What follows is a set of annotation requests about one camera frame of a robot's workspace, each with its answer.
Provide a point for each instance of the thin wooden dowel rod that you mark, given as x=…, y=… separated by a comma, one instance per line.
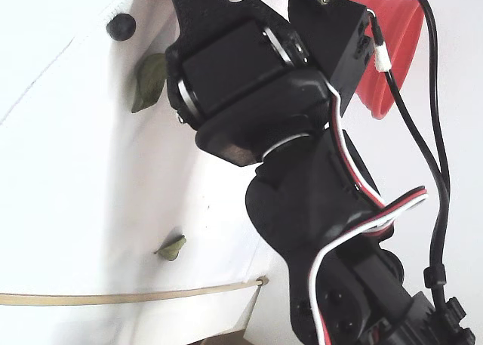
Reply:
x=75, y=299

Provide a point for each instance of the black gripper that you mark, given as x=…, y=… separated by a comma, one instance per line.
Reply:
x=231, y=81

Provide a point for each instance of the large green leaf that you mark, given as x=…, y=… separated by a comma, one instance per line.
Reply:
x=149, y=82

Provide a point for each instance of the black camera module with mount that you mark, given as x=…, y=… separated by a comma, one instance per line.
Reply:
x=332, y=39

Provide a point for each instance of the red collapsible silicone cup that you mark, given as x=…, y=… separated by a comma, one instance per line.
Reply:
x=400, y=39

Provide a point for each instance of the curled green leaf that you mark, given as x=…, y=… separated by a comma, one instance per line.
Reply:
x=171, y=248

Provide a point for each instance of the white paper sheet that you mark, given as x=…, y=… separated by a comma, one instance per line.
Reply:
x=75, y=171

